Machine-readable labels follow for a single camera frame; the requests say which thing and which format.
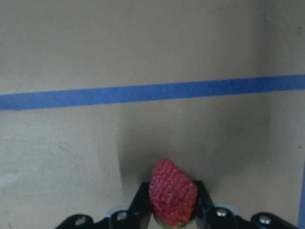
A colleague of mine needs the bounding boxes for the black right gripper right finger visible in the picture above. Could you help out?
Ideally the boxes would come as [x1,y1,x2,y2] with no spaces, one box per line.
[194,180,297,229]

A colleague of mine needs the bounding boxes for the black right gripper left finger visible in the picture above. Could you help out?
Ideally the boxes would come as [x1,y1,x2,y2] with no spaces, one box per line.
[56,182,152,229]

